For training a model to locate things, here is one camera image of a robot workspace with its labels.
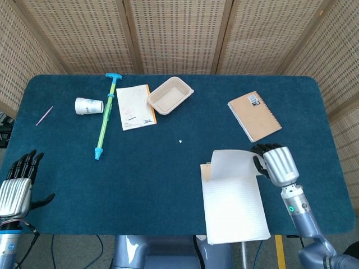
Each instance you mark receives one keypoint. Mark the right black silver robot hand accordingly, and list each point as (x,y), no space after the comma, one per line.
(280,165)

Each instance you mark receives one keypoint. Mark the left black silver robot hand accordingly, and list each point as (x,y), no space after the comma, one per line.
(14,196)

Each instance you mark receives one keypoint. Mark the large beige notepad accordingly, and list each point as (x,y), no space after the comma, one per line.
(232,201)

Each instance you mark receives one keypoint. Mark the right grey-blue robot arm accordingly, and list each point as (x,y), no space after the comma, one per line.
(305,221)

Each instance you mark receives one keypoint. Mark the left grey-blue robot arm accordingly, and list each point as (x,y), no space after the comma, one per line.
(8,246)

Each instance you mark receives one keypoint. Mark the brown spiral notebook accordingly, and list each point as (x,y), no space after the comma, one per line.
(255,117)

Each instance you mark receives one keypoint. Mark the black metal equipment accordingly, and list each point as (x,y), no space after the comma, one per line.
(5,131)

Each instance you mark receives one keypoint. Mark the white metal table leg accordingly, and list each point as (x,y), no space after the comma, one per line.
(244,256)

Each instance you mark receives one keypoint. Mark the white paper cup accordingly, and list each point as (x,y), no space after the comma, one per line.
(88,106)

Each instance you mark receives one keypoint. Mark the green blue water pump toy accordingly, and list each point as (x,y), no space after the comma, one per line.
(105,120)

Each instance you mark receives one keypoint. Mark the dark blue felt tablecloth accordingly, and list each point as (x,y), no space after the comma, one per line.
(140,182)

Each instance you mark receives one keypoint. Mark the beige plastic food container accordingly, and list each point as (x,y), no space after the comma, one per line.
(169,96)

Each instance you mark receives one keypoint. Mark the white notepad orange spine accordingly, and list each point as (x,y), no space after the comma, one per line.
(134,109)

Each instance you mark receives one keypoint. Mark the grey-blue robot torso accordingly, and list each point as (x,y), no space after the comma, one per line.
(157,252)

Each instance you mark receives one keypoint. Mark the woven bamboo folding screen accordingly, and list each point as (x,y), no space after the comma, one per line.
(179,33)

